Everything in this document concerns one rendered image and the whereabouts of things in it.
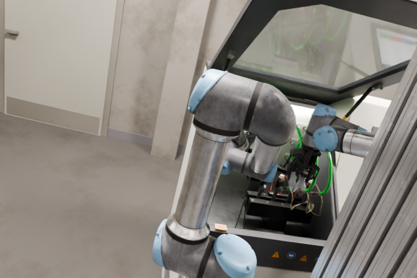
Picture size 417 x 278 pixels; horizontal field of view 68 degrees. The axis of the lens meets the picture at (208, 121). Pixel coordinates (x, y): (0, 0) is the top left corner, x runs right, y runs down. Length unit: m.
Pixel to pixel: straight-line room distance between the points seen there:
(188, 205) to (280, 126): 0.29
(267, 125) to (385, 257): 0.32
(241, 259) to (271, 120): 0.36
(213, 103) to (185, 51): 2.73
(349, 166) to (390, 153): 1.20
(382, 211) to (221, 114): 0.35
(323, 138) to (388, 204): 0.47
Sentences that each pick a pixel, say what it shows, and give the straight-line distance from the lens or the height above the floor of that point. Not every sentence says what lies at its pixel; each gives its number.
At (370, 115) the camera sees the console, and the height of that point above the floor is 1.49.
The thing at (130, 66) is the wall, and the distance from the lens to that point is 3.79.
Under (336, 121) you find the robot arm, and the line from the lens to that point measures 1.12.
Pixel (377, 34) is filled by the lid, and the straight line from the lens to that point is 1.13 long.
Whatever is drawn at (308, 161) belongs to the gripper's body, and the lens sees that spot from 1.17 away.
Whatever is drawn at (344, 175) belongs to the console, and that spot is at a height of 1.18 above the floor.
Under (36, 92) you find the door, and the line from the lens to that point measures 4.27.
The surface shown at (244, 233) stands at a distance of 1.43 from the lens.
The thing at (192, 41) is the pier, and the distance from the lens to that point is 3.36.
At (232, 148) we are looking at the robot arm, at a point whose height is 1.39.
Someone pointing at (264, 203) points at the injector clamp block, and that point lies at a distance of 1.61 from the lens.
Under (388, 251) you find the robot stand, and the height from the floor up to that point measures 1.56.
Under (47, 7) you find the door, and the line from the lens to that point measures 4.01.
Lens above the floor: 1.81
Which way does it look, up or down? 20 degrees down
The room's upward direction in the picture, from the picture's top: 14 degrees clockwise
